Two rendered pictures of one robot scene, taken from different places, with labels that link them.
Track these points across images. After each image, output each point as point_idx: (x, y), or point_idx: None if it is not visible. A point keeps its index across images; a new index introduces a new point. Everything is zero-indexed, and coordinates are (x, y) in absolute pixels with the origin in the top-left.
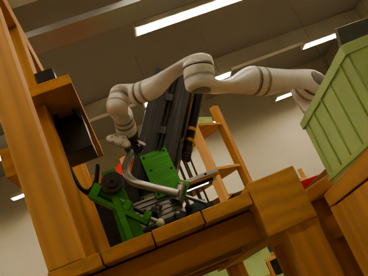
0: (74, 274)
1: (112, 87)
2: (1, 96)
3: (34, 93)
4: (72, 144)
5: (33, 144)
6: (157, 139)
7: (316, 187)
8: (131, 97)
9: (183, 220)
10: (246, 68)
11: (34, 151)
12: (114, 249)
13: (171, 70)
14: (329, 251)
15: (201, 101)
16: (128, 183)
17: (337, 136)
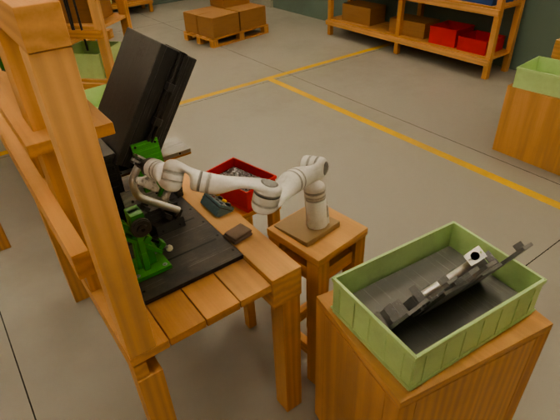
0: (150, 357)
1: (172, 166)
2: (97, 232)
3: None
4: None
5: (127, 273)
6: (152, 132)
7: (294, 248)
8: (193, 188)
9: (227, 310)
10: (294, 182)
11: (127, 278)
12: (179, 336)
13: (244, 187)
14: (298, 310)
15: None
16: (112, 164)
17: (363, 328)
